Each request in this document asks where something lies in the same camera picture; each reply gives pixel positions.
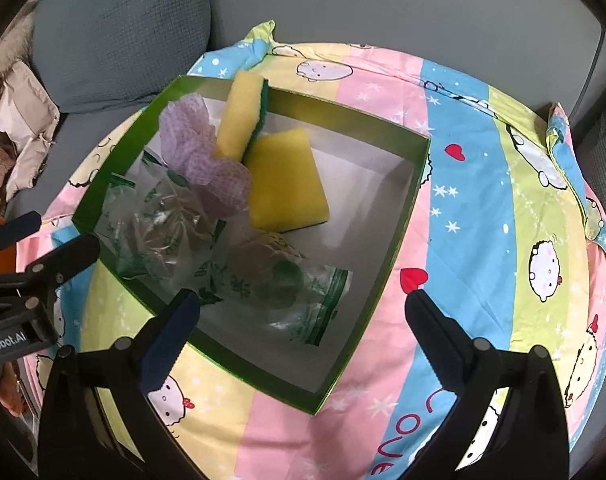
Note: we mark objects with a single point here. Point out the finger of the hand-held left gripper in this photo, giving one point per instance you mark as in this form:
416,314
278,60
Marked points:
73,255
18,227

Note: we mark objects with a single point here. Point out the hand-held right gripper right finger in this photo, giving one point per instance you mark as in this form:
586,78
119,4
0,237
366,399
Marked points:
435,345

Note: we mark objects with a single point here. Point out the grey throw pillow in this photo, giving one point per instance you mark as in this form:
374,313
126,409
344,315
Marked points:
605,150

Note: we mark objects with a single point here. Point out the grey sofa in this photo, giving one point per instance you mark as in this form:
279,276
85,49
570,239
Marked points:
383,0

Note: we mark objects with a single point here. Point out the green printed plastic bag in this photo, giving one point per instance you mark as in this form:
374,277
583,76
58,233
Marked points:
153,240
158,185
273,280

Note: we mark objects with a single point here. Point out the green cardboard box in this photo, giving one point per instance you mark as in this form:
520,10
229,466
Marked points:
363,195

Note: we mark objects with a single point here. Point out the cartoon printed blanket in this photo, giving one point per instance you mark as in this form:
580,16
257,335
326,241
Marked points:
483,185

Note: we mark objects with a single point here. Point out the plain yellow sponge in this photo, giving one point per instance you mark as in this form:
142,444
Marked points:
288,185

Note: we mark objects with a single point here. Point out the purple mesh bath pouf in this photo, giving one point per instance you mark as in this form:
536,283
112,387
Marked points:
193,130

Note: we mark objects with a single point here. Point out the smartphone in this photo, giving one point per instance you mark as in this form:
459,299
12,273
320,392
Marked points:
15,395

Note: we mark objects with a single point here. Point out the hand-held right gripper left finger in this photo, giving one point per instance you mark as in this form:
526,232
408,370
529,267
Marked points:
170,340

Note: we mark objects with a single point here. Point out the yellow sponge green scouring pad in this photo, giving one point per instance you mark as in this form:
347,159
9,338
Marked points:
235,115

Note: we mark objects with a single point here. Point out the beige fur-hooded down jacket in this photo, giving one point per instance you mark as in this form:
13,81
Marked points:
23,105

